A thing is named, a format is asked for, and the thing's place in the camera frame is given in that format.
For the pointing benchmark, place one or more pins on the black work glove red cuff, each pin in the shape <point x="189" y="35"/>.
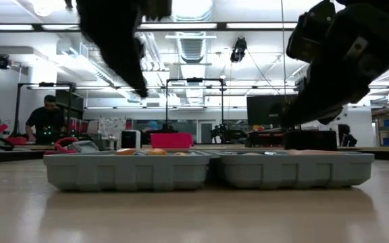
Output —
<point x="63" y="146"/>

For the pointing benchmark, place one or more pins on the black background robot arm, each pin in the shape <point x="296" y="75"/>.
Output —
<point x="228" y="134"/>

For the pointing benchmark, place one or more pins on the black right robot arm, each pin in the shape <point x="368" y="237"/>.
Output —
<point x="383" y="3"/>

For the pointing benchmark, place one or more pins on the black aluminium rig frame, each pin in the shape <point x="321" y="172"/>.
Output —
<point x="12" y="157"/>

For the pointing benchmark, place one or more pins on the silver ventilation duct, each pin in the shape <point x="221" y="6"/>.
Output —
<point x="192" y="47"/>

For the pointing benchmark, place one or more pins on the black duct tape roll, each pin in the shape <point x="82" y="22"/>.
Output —
<point x="311" y="140"/>

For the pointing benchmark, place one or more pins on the red plastic bin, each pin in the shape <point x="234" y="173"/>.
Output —
<point x="171" y="140"/>

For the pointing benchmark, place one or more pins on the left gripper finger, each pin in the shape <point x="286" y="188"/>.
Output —
<point x="120" y="54"/>

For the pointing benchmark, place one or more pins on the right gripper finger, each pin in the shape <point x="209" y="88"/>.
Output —
<point x="326" y="121"/>
<point x="312" y="104"/>

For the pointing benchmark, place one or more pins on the background robot green lights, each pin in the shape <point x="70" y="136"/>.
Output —
<point x="47" y="135"/>

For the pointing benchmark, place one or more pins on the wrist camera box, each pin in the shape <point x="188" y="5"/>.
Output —
<point x="157" y="8"/>
<point x="311" y="32"/>

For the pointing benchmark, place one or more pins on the person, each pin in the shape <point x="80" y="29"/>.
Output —
<point x="46" y="118"/>
<point x="347" y="136"/>

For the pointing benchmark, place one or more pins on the black ceiling camera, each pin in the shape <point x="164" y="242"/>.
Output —
<point x="238" y="50"/>
<point x="3" y="62"/>

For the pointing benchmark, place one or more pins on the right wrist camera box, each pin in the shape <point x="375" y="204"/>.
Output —
<point x="311" y="32"/>

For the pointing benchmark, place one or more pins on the black monitor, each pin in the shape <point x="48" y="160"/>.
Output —
<point x="265" y="111"/>

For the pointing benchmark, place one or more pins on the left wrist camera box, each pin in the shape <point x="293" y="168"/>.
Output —
<point x="157" y="8"/>

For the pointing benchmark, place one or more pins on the yellow black pliers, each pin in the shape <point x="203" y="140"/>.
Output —
<point x="157" y="152"/>

